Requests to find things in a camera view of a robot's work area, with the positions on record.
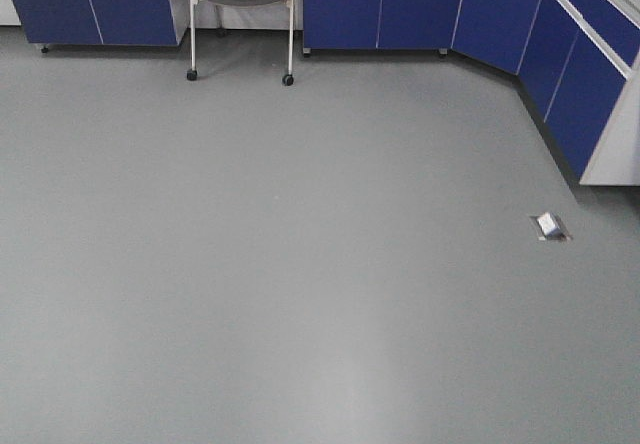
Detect blue lab cabinet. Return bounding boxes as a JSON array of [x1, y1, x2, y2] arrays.
[[519, 0, 639, 186]]

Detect middle blue base cabinet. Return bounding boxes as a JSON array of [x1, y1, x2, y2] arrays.
[[303, 0, 539, 74]]

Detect metal floor socket box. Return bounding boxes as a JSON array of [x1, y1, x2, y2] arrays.
[[529, 212, 573, 242]]

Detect blue base cabinet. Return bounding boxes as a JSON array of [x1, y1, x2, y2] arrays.
[[303, 0, 539, 74], [12, 0, 189, 47]]

